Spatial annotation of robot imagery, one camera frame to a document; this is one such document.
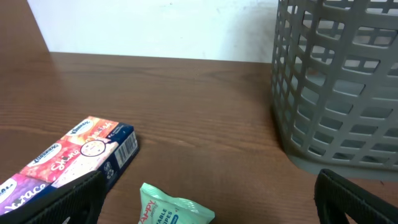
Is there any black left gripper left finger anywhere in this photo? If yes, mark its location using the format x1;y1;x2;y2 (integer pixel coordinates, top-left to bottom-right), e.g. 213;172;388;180
1;170;106;224

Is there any grey plastic slotted basket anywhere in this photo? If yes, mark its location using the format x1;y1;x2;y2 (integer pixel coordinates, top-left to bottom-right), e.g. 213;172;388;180
271;0;397;181

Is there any Kleenex tissue multipack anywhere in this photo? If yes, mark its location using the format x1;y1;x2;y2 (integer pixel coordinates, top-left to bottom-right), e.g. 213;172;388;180
1;116;139;214

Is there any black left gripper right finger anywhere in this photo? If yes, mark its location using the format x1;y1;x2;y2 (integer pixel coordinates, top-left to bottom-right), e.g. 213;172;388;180
314;169;397;224

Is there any mint green wipes pack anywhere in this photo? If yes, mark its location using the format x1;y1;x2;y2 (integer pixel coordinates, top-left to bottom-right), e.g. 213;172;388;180
138;183;215;224

